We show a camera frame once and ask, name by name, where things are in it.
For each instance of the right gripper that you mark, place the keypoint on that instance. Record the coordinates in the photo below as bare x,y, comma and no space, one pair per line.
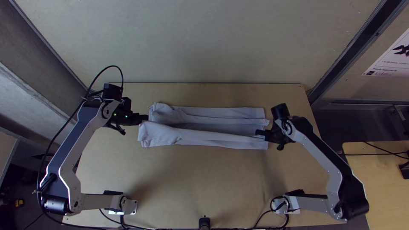
272,135

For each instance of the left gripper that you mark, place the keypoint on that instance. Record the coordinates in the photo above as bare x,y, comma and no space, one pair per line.
137,119

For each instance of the white t-shirt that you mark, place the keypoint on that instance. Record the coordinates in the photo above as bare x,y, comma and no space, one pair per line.
207,127

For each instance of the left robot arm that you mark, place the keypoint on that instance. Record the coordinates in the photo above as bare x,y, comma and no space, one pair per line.
68,159

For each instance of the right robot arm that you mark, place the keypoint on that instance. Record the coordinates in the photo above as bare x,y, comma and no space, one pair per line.
322,159

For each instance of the pale wooden side table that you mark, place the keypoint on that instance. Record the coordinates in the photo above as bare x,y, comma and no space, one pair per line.
377,191

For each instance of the white poster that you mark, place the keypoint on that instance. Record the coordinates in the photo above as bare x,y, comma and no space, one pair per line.
391,60

